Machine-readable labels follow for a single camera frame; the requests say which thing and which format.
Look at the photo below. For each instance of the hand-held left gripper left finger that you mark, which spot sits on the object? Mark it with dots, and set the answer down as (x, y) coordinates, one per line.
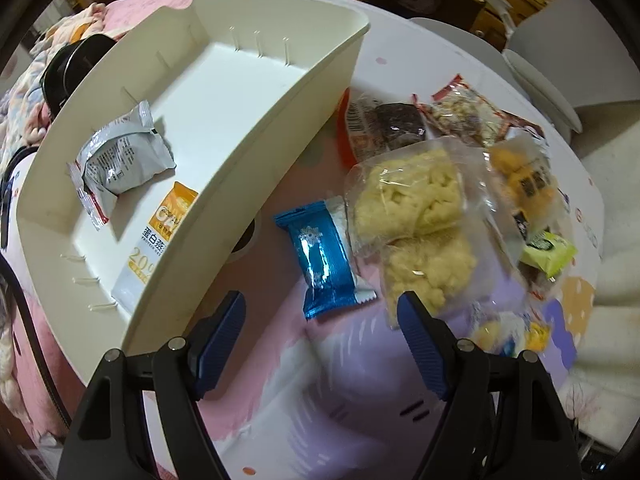
(220, 332)

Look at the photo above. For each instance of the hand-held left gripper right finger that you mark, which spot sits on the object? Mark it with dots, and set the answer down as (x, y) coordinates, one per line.
(425, 347)

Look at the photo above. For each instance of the clear rice cracker packet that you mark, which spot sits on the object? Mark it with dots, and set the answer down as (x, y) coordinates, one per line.
(430, 265)
(405, 195)

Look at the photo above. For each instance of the green snack packet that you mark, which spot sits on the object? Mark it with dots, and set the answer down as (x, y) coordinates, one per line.
(547, 252)

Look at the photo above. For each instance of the clear orange puff packet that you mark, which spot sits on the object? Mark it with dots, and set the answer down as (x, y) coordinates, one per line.
(520, 170)

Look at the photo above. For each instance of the dark seed bar packet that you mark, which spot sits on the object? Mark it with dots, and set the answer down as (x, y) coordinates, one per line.
(395, 120)

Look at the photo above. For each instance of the red-edged nut bar packet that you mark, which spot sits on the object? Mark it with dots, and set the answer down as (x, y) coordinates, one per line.
(465, 110)

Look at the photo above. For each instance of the white plastic bin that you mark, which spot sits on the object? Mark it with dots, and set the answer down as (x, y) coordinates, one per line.
(250, 75)

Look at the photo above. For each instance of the yellow blue snack packet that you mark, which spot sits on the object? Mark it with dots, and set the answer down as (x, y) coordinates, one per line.
(535, 335)

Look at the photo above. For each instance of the orange white bar packet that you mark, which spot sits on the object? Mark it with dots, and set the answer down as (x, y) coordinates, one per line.
(150, 245)

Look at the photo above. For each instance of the grey snack packet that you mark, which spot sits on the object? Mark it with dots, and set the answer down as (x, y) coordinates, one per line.
(120, 160)

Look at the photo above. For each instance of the white floral quilt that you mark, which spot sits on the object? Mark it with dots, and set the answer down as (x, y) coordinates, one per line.
(615, 210)

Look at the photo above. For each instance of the black headphones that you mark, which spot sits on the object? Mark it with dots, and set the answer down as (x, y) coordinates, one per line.
(70, 65)

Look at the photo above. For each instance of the grey office chair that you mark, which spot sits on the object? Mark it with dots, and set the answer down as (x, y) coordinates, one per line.
(575, 35)

